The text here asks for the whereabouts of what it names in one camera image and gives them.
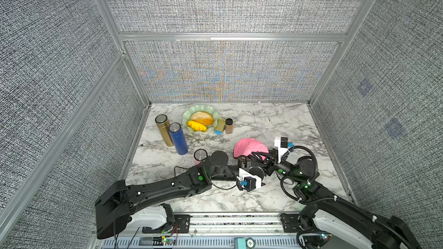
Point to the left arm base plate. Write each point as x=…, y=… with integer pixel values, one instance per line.
x=179, y=224

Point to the white thermos black lid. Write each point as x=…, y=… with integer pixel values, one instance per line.
x=257, y=171

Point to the orange bread bun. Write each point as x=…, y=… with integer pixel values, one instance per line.
x=203, y=118

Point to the pink cloth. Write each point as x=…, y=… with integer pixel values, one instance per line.
x=247, y=146

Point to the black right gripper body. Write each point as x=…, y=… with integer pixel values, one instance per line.
x=277, y=167

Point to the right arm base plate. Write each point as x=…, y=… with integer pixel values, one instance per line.
x=294, y=223

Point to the green scalloped plate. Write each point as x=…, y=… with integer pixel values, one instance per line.
x=200, y=107

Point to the blue thermos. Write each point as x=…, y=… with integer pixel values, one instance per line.
x=177, y=135

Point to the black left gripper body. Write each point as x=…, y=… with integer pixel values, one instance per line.
x=240, y=163

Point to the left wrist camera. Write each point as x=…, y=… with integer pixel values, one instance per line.
x=248, y=182

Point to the small brown spice jar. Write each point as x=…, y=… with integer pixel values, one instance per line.
x=229, y=126

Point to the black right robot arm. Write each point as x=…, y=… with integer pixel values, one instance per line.
x=326, y=213

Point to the yellow banana toy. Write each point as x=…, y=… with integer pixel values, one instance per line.
x=196, y=126

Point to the pink thermos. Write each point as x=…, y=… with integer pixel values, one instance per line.
x=200, y=155

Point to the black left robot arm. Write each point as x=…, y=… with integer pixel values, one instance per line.
x=118, y=205

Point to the aluminium front rail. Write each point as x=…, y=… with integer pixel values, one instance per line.
x=247, y=230

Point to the gold gradient thermos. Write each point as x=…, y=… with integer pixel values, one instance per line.
x=163, y=124

